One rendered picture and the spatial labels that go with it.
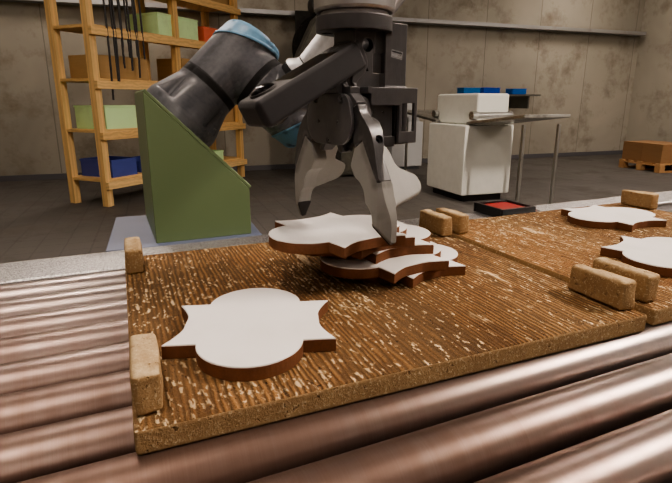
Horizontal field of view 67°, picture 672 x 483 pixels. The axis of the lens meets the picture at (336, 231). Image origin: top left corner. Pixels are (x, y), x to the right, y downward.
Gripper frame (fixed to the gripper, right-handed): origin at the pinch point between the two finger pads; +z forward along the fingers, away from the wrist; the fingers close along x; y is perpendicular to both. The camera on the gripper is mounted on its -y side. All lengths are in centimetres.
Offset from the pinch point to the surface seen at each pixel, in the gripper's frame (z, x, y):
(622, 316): 5.1, -21.7, 14.2
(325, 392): 5.3, -16.2, -12.5
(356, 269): 3.0, -3.7, -0.2
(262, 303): 4.0, -3.8, -10.4
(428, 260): 2.9, -5.9, 7.1
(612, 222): 4.2, -6.0, 44.0
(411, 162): 87, 574, 569
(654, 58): -95, 454, 1116
